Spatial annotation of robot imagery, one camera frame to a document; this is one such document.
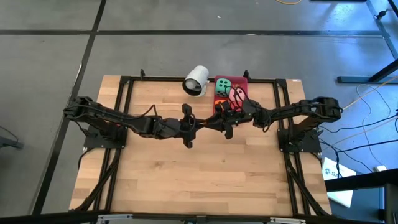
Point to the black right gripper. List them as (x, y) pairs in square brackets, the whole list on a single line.
[(239, 115)]

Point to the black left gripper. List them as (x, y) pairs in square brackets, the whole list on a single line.
[(180, 127)]

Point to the large orange plush die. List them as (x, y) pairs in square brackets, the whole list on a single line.
[(218, 102)]

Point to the large green plush die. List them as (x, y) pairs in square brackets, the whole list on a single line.
[(222, 87)]

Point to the large pink plush die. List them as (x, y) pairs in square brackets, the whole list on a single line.
[(239, 95)]

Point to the pink translucent plastic bin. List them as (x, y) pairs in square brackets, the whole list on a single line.
[(241, 81)]

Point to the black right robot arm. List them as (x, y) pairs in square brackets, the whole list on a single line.
[(295, 112)]

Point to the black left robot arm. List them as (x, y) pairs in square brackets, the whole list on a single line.
[(109, 119)]

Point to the white cylinder cup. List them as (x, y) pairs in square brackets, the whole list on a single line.
[(199, 76)]

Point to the white cardboard box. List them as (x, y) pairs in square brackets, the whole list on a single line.
[(340, 193)]

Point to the black desk leg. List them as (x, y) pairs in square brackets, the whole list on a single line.
[(354, 80)]

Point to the black side table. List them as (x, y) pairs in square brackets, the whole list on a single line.
[(360, 183)]

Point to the white power adapter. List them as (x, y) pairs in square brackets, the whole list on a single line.
[(380, 168)]

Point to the black crossbeam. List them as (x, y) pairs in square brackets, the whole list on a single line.
[(46, 217)]

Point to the grey metal desk beam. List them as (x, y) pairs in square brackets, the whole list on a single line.
[(383, 26)]

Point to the grey metal foot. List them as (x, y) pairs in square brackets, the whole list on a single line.
[(9, 143)]

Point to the black aluminium table frame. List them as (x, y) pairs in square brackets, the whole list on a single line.
[(155, 78)]

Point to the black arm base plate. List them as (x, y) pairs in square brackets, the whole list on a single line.
[(314, 147), (93, 143)]

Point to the silver metal bracket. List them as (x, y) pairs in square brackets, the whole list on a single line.
[(115, 217), (287, 221)]

